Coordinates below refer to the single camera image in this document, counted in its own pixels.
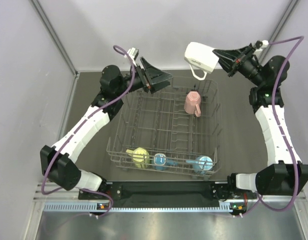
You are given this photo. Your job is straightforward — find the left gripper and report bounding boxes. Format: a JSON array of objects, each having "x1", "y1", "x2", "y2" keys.
[{"x1": 115, "y1": 56, "x2": 173, "y2": 97}]

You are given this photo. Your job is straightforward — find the blue floral mug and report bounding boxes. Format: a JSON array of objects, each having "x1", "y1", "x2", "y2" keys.
[{"x1": 152, "y1": 153, "x2": 178, "y2": 171}]

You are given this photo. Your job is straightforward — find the pink mug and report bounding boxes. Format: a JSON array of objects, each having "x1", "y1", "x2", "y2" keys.
[{"x1": 184, "y1": 91, "x2": 201, "y2": 117}]

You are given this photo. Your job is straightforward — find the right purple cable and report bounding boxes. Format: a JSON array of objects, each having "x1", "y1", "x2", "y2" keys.
[{"x1": 232, "y1": 35, "x2": 305, "y2": 218}]

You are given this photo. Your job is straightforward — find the plain blue mug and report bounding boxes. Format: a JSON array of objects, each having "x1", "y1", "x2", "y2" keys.
[{"x1": 186, "y1": 155, "x2": 213, "y2": 175}]

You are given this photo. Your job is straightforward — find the grey wire dish rack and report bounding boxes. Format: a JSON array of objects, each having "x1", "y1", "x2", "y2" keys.
[{"x1": 107, "y1": 76, "x2": 223, "y2": 180}]

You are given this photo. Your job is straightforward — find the yellow mug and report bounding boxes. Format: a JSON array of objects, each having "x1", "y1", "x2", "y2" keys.
[{"x1": 126, "y1": 147, "x2": 150, "y2": 169}]

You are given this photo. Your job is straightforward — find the purple cable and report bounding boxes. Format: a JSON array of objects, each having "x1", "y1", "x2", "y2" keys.
[
  {"x1": 232, "y1": 35, "x2": 305, "y2": 218},
  {"x1": 41, "y1": 44, "x2": 113, "y2": 217}
]

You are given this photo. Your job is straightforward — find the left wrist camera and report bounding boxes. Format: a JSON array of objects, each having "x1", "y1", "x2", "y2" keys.
[{"x1": 127, "y1": 47, "x2": 139, "y2": 61}]

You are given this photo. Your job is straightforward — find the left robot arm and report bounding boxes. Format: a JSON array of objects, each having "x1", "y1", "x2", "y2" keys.
[{"x1": 40, "y1": 57, "x2": 173, "y2": 199}]

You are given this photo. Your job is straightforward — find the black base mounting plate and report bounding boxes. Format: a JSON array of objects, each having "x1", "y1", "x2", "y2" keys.
[{"x1": 79, "y1": 180, "x2": 249, "y2": 201}]

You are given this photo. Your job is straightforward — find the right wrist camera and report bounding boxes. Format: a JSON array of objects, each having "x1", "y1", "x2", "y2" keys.
[{"x1": 253, "y1": 40, "x2": 269, "y2": 58}]

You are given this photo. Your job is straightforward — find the white mug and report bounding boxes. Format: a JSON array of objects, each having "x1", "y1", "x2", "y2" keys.
[{"x1": 184, "y1": 42, "x2": 219, "y2": 81}]

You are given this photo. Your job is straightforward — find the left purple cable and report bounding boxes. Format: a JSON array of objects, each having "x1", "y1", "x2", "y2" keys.
[{"x1": 41, "y1": 44, "x2": 113, "y2": 217}]

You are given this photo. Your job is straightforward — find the aluminium frame rail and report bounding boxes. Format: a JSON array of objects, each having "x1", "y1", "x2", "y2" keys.
[{"x1": 34, "y1": 187, "x2": 292, "y2": 217}]

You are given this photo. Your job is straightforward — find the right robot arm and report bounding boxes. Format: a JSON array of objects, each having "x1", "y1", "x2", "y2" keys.
[{"x1": 212, "y1": 42, "x2": 308, "y2": 198}]

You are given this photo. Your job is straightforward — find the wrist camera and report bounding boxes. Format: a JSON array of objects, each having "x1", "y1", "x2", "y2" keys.
[
  {"x1": 127, "y1": 47, "x2": 139, "y2": 61},
  {"x1": 253, "y1": 40, "x2": 269, "y2": 58}
]

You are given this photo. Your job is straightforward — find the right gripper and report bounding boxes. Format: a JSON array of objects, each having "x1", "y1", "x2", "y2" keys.
[{"x1": 211, "y1": 46, "x2": 264, "y2": 87}]

